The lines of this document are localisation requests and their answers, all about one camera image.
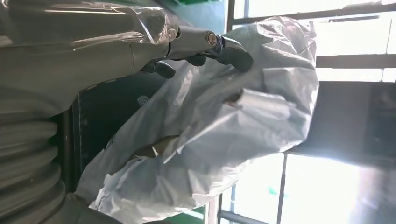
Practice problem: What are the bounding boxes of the green plastic crate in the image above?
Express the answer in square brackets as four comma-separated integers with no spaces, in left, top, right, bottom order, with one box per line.
[171,0,217,6]

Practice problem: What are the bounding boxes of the white plastic courier package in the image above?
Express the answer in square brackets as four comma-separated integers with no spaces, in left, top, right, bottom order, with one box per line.
[74,15,319,224]

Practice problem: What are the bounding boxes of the dark window frame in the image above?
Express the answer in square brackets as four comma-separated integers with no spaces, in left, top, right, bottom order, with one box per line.
[216,0,396,224]

